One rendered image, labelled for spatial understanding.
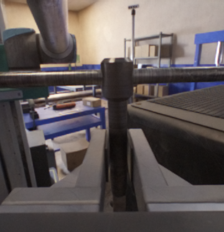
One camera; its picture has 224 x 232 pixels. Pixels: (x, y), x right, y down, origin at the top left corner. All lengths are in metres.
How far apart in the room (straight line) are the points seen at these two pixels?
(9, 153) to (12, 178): 0.19
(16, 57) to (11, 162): 0.71
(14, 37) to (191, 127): 0.84
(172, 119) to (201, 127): 0.05
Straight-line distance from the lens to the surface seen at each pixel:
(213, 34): 3.36
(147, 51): 4.34
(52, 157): 2.37
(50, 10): 0.54
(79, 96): 3.62
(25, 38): 0.95
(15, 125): 1.20
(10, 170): 1.39
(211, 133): 0.30
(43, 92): 0.95
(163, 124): 0.33
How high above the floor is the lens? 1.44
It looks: 18 degrees down
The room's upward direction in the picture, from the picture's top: 1 degrees counter-clockwise
